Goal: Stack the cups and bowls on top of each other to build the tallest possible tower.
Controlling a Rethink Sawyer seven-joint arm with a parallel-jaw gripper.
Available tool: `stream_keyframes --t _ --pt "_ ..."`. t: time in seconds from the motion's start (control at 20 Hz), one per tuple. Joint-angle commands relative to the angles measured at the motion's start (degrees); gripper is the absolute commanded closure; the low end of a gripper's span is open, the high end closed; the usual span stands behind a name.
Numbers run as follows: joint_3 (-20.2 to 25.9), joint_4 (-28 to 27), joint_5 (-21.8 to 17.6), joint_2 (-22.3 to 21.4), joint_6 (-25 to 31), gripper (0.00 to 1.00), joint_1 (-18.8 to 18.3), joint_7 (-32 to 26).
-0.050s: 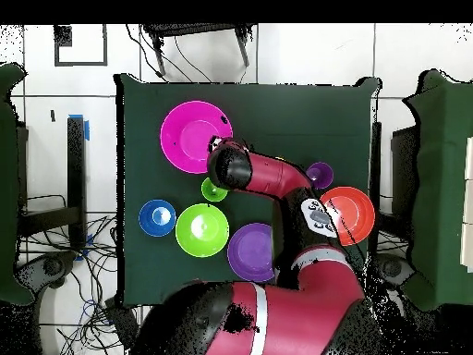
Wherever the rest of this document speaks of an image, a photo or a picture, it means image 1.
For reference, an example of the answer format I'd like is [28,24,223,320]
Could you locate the green cup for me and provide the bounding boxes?
[200,177,229,203]

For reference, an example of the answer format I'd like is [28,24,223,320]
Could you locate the pink bowl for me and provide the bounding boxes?
[159,100,234,175]

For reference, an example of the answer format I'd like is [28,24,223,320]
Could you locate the green bowl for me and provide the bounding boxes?
[175,202,231,259]

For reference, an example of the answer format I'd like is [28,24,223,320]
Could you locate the purple bowl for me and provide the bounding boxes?
[226,222,276,283]

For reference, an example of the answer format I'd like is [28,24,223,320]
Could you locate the blue bowl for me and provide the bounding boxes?
[138,199,177,238]

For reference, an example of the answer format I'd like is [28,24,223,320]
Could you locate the purple cup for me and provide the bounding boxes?
[305,161,334,190]

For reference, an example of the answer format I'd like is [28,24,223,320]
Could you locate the large orange bowl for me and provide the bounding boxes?
[320,186,377,248]

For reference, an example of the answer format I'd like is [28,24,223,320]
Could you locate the dark green tablecloth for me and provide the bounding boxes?
[115,72,382,311]

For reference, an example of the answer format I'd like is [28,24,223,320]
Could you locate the blue tape strip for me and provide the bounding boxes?
[68,113,91,141]

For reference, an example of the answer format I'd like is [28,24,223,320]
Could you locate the black power brick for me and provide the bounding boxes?
[103,295,140,351]

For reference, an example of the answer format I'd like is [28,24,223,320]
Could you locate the black metal stool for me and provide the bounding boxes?
[140,22,257,78]

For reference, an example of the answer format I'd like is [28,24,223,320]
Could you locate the black cross beam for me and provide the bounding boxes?
[16,205,81,238]

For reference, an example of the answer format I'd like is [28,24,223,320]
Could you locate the green side table cloth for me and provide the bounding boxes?
[401,68,473,312]
[0,61,35,307]

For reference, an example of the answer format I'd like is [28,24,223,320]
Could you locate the white boxes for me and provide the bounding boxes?
[459,135,473,275]

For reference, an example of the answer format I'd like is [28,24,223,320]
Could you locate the black upright post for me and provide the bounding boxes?
[67,116,87,250]

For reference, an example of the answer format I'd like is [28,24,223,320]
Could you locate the black pedestal foot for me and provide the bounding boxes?
[374,252,417,293]
[14,250,79,295]

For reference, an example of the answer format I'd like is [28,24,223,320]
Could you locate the cable bundle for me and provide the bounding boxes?
[16,193,125,355]

